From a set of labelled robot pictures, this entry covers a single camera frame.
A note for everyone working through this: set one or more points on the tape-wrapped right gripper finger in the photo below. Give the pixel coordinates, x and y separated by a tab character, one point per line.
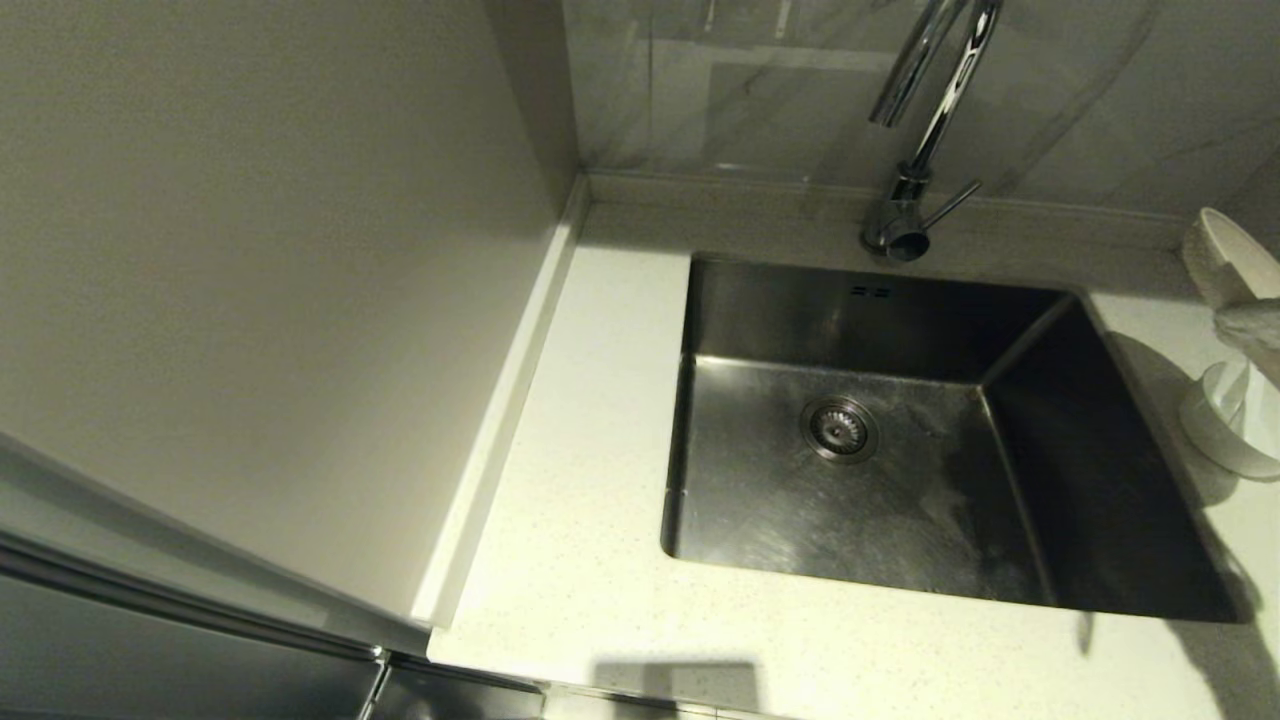
1260	330

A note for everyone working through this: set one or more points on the white round plate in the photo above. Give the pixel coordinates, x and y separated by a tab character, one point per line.
1215	255

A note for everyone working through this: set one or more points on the white ceramic bowl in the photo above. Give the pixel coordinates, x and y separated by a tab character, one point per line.
1215	430

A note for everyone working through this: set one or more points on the stainless steel sink basin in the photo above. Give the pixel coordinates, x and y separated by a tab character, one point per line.
760	510

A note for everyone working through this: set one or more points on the chrome gooseneck faucet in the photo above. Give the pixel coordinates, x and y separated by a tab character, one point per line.
900	230

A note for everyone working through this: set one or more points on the round metal drain strainer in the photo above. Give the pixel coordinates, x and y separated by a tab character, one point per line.
838	428

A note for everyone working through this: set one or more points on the stainless steel appliance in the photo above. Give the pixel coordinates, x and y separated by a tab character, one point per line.
150	640

